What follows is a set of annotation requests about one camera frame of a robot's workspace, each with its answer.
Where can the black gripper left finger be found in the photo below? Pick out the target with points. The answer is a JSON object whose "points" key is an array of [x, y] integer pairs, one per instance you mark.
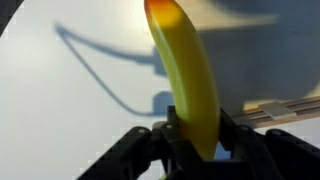
{"points": [[133, 150]]}

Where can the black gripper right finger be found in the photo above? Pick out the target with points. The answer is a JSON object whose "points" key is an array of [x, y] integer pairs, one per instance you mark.
{"points": [[283, 156]]}

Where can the yellow banana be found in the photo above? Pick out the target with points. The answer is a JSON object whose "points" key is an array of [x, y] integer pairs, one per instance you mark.
{"points": [[186, 83]]}

